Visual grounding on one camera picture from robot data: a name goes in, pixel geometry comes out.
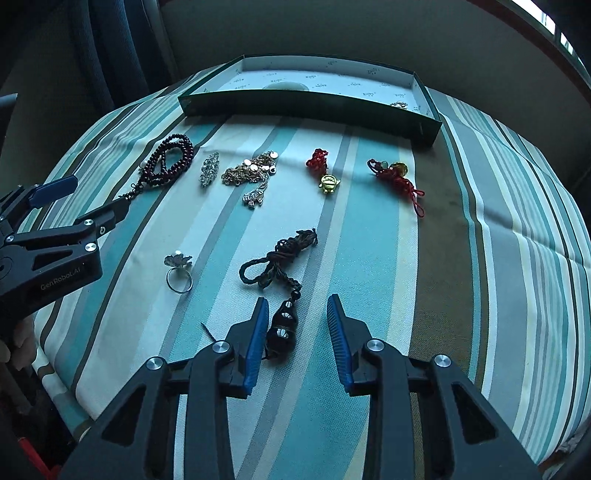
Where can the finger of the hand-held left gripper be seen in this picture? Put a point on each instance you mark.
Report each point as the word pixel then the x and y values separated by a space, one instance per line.
pixel 55 188
pixel 108 217

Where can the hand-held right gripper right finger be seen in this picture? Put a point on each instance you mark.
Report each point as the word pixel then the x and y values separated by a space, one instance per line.
pixel 339 344

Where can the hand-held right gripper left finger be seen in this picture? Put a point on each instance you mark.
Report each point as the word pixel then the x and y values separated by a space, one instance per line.
pixel 256 346

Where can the silver rhinestone brooch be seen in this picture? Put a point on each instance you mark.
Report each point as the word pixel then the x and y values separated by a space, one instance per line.
pixel 208 170

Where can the white shallow box tray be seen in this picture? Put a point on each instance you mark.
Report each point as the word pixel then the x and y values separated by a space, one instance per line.
pixel 300 108

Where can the person's left hand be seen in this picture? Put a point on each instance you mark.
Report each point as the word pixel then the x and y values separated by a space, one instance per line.
pixel 21 346

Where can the striped teal cloth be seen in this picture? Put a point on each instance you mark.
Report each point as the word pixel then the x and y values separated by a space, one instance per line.
pixel 369 258

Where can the silver rhinestone pendant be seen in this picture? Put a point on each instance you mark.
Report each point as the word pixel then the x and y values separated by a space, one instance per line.
pixel 254 197

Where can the dark blue curtain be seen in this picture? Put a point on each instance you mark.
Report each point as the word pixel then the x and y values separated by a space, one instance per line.
pixel 124 41

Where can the red stick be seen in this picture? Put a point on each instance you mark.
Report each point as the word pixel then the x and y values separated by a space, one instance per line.
pixel 34 457

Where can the small silver trinket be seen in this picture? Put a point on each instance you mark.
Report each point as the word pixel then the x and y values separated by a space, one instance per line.
pixel 398 104

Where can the window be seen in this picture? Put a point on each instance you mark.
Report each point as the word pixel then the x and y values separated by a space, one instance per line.
pixel 535 11

